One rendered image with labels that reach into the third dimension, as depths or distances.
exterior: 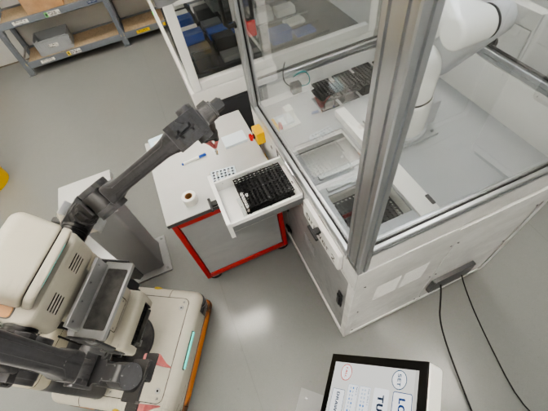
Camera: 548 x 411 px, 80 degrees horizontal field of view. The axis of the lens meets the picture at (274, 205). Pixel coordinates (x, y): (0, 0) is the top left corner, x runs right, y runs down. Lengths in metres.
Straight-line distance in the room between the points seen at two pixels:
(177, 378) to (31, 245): 1.09
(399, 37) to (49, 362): 0.84
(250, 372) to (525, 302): 1.61
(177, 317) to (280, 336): 0.60
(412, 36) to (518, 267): 2.10
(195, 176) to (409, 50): 1.36
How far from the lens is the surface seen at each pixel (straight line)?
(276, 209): 1.36
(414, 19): 0.51
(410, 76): 0.56
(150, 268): 2.40
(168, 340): 1.91
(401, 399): 0.86
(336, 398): 0.99
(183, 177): 1.75
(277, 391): 2.01
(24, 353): 0.78
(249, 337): 2.08
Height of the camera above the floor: 1.99
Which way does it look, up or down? 54 degrees down
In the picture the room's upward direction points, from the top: 11 degrees counter-clockwise
